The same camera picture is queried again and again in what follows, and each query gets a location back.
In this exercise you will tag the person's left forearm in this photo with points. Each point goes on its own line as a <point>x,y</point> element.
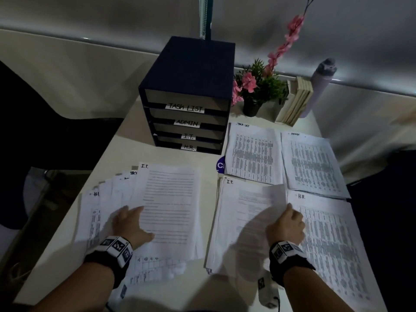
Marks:
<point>74,292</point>

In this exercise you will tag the teal partition post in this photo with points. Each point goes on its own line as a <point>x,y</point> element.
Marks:
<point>208,16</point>

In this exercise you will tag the grey water bottle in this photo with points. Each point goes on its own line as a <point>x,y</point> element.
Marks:
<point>320,84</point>

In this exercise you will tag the round blue sticker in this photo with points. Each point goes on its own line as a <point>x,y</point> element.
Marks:
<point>221,165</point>

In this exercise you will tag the black chair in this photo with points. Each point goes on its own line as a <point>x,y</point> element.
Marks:
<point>48,142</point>

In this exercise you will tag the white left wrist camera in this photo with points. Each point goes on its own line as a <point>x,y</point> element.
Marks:
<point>123,291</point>

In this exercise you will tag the green artificial plant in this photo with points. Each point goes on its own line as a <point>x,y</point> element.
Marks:
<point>269,87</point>

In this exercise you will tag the black wristband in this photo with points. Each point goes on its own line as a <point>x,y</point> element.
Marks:
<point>289,259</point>
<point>107,256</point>

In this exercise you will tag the person's right hand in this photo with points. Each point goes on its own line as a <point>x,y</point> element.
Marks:
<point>286,229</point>

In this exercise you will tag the person's left hand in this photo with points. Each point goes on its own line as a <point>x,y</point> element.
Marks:
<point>130,227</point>

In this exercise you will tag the black left wristband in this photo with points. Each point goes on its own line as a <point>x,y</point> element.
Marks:
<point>107,256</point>

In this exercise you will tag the tall pink blossom branch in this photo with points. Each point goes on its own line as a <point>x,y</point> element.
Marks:
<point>294,25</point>

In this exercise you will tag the navy blue drawer organizer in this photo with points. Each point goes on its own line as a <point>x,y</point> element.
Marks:
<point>191,64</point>

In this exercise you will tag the black right wristband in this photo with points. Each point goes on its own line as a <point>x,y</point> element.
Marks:
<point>289,259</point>

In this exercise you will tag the black plant pot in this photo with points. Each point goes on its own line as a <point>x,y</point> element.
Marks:
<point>251,109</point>

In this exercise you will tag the grey metal frame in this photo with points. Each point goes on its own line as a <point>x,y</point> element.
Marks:
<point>34,191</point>

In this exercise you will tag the person's right forearm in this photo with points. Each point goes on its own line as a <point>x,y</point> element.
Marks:
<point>312,292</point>

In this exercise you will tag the unsorted paper stack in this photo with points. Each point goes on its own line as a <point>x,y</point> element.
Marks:
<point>169,198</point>

